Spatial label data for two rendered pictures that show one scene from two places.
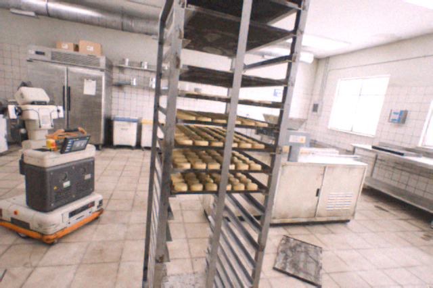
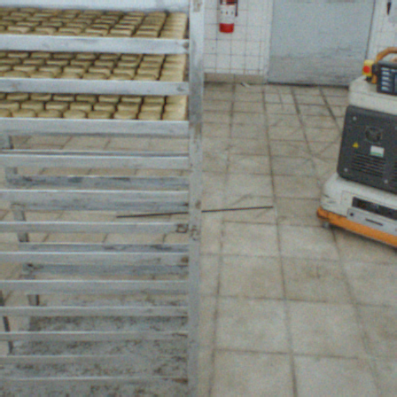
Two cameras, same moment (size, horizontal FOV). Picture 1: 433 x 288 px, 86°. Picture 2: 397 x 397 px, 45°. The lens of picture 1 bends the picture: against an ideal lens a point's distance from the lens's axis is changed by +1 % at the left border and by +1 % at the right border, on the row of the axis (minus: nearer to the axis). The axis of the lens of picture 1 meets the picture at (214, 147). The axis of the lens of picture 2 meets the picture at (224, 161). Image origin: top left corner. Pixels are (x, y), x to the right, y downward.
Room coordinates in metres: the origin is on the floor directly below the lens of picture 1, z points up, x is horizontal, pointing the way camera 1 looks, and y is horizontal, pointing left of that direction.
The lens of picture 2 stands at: (1.85, -0.99, 1.45)
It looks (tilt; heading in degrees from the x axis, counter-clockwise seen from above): 26 degrees down; 106
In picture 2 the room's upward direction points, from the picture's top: 2 degrees clockwise
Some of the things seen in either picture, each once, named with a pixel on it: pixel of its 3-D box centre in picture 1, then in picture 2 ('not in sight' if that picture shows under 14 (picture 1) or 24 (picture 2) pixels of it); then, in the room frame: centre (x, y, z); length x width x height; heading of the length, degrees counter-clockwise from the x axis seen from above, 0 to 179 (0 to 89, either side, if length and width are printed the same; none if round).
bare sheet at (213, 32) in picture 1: (216, 39); not in sight; (1.15, 0.05, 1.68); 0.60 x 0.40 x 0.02; 20
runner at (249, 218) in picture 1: (231, 199); (67, 192); (1.22, -0.14, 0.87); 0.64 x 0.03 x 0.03; 20
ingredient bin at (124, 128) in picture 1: (125, 132); not in sight; (5.64, 2.23, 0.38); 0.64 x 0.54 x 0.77; 17
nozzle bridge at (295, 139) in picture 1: (278, 140); not in sight; (2.87, -0.80, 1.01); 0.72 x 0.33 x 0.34; 18
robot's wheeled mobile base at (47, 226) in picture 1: (54, 208); (393, 195); (2.11, 1.52, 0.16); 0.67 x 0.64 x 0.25; 73
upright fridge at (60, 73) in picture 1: (74, 101); not in sight; (5.23, 3.26, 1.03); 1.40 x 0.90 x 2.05; 105
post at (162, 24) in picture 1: (152, 164); not in sight; (1.37, 0.36, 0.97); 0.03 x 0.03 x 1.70; 20
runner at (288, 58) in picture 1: (250, 65); not in sight; (1.22, -0.14, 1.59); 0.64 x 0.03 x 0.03; 20
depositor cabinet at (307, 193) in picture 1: (301, 185); not in sight; (3.01, -1.25, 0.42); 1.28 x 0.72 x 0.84; 108
